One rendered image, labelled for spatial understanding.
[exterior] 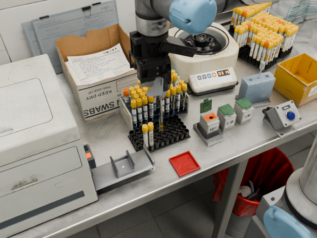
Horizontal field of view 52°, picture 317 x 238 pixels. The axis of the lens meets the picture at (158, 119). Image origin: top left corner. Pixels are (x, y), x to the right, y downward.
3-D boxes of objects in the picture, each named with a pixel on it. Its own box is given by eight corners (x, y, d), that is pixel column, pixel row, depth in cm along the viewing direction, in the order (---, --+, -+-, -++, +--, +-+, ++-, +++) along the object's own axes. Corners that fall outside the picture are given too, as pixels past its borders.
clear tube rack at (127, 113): (131, 132, 102) (130, 116, 97) (120, 112, 108) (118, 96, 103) (188, 112, 108) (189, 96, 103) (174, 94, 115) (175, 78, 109)
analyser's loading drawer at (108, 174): (83, 199, 84) (79, 188, 80) (76, 179, 88) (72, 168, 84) (154, 169, 90) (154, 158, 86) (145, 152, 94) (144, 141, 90)
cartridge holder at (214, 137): (207, 147, 98) (209, 139, 95) (192, 127, 104) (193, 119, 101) (222, 140, 100) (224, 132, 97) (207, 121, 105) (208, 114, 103)
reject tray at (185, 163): (179, 177, 90) (179, 176, 90) (168, 159, 95) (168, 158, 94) (200, 168, 92) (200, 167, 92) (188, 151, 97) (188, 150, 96)
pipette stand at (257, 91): (244, 110, 109) (250, 88, 101) (235, 97, 113) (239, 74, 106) (271, 104, 111) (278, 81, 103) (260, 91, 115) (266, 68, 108)
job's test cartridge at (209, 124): (206, 138, 99) (208, 123, 94) (198, 127, 102) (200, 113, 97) (217, 133, 100) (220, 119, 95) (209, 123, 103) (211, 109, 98)
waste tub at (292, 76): (297, 108, 109) (307, 86, 102) (269, 86, 117) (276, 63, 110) (325, 95, 114) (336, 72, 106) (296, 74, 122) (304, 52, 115)
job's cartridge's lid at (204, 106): (201, 101, 94) (200, 100, 94) (200, 114, 97) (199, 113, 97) (212, 97, 95) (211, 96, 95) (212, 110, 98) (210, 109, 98)
